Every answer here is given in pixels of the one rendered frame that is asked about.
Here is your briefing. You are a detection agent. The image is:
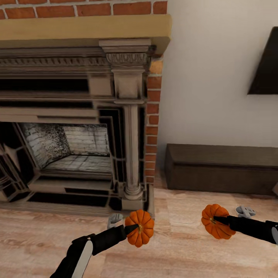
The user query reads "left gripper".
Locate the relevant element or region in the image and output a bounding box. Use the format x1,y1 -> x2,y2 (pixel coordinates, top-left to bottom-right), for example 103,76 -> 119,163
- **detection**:
102,224 -> 138,250

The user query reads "pumpkin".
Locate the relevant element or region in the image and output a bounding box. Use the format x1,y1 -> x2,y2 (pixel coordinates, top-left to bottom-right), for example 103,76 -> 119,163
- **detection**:
201,204 -> 236,240
125,209 -> 154,247

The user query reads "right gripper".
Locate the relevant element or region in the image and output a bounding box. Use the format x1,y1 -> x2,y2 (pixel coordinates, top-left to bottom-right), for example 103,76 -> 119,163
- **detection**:
214,215 -> 261,240

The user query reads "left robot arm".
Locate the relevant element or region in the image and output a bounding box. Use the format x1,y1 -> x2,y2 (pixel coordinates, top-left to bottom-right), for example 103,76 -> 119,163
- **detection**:
50,213 -> 138,278

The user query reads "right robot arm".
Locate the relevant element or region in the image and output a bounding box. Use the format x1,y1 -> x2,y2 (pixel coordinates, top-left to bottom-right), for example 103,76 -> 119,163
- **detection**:
214,206 -> 278,245

